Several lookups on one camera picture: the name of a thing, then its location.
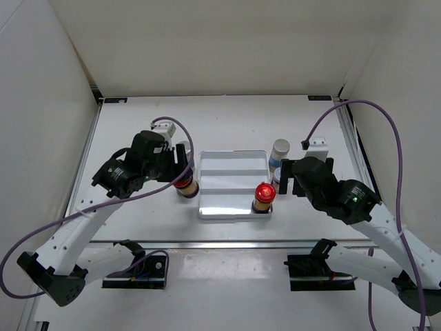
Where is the red-lid sauce jar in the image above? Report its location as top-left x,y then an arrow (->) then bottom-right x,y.
252,182 -> 276,214
174,177 -> 199,199

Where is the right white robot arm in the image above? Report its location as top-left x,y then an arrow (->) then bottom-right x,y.
280,157 -> 440,316

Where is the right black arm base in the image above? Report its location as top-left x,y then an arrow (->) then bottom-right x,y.
283,239 -> 356,292

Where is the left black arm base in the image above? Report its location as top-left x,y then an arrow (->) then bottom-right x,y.
101,239 -> 170,290

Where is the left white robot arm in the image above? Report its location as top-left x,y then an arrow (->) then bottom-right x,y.
17,130 -> 192,307

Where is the right white-lid small jar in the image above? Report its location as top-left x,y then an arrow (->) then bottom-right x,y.
271,168 -> 281,188

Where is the left silver-lid shaker bottle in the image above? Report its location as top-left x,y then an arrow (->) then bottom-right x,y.
179,141 -> 196,173

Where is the silver-lid shaker bottle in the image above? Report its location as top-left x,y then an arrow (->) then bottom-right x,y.
268,139 -> 290,172
179,141 -> 196,173

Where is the right silver-lid shaker bottle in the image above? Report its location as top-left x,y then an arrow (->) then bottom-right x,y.
268,139 -> 290,172

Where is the white plastic organizer tray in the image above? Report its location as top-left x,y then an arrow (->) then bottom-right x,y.
198,150 -> 271,223

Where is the right black table label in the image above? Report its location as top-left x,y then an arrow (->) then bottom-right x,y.
307,95 -> 332,101

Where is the black table label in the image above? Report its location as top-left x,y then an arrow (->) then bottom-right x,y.
307,95 -> 332,101
103,97 -> 127,104

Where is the left black table label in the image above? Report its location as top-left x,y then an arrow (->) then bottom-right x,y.
103,97 -> 127,104

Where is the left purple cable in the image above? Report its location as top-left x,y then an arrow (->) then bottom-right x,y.
0,116 -> 194,298

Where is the purple cable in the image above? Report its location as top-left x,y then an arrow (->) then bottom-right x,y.
0,116 -> 194,298
300,99 -> 424,331

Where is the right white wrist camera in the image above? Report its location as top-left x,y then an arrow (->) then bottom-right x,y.
305,137 -> 329,162

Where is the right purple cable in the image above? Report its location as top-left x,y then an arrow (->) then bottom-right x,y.
300,99 -> 424,331

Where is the right aluminium rail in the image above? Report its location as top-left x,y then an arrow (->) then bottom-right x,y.
335,105 -> 380,195

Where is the aluminium rail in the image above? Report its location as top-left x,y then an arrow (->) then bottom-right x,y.
64,101 -> 103,217
335,105 -> 380,195
87,239 -> 378,250

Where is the left aluminium rail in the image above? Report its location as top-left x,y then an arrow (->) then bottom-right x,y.
64,101 -> 103,217

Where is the front aluminium rail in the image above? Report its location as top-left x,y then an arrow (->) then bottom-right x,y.
87,239 -> 378,250

